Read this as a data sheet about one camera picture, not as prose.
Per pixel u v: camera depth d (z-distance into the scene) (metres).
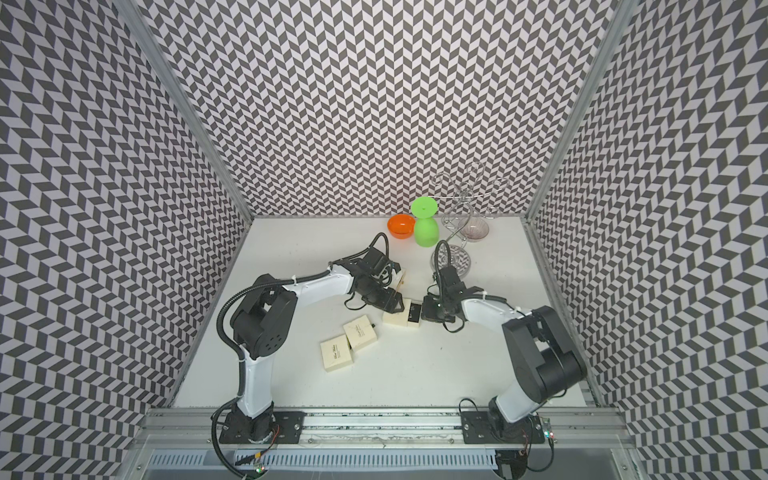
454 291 0.73
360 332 0.87
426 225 0.85
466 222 0.87
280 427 0.71
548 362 0.45
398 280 0.92
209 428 0.67
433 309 0.83
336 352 0.82
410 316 0.89
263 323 0.52
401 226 1.13
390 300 0.83
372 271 0.77
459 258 1.05
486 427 0.73
